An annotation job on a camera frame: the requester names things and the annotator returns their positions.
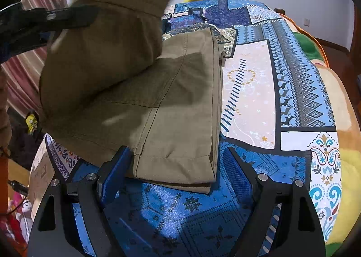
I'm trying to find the khaki pants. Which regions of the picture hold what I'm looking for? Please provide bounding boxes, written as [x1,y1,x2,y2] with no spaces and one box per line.
[38,0,227,195]

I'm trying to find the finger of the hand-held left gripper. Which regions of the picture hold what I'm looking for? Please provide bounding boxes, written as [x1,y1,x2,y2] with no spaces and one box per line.
[42,5,100,32]

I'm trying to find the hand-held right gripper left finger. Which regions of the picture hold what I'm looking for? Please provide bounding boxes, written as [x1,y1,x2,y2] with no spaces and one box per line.
[28,145,135,257]

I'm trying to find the orange cartoon plush blanket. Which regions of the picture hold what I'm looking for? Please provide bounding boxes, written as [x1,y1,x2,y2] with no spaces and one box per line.
[278,10,361,247]

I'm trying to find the blue patchwork bedsheet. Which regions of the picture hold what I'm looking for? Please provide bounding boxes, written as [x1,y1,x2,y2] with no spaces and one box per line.
[29,0,342,257]

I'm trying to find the yellow cartoon toy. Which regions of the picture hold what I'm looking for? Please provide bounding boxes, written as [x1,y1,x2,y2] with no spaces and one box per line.
[25,111,39,134]

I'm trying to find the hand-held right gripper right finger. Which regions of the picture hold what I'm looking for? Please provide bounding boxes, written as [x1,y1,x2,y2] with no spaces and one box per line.
[225,147,328,257]

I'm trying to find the striped pink curtain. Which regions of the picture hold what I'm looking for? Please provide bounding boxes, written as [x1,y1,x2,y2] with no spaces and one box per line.
[0,0,70,123]

